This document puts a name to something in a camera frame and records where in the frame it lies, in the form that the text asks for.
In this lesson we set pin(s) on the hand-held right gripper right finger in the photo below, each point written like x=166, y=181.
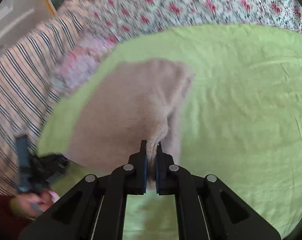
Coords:
x=159, y=175

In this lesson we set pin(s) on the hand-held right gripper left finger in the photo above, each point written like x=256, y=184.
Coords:
x=143, y=172

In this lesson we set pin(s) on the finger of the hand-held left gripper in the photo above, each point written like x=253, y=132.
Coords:
x=22, y=160

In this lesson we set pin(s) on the beige knitted sweater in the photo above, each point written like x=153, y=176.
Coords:
x=130, y=115

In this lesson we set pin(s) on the person's left hand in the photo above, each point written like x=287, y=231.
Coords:
x=32, y=203

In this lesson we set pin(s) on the plaid striped blanket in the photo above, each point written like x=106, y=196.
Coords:
x=23, y=90

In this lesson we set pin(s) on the light green bed sheet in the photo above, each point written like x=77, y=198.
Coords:
x=241, y=120

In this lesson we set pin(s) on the pastel floral cloth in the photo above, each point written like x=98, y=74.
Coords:
x=78, y=62

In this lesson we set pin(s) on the floral rose quilt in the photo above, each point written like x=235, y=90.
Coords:
x=203, y=5

